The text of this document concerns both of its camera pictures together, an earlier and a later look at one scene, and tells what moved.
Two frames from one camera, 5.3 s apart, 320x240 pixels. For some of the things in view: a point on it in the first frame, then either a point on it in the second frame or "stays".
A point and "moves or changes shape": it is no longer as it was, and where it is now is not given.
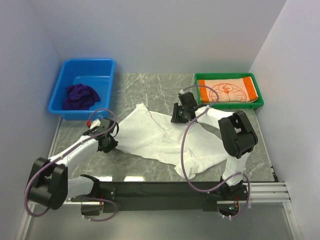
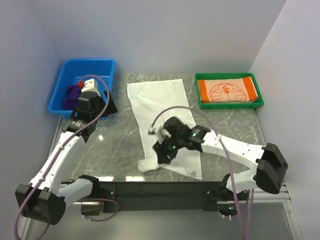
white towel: [188, 145] moves or changes shape
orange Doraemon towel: [242, 89] stays
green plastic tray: [198, 76] stays
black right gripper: [176, 118] -> [162, 151]
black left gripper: [113, 144] -> [112, 108]
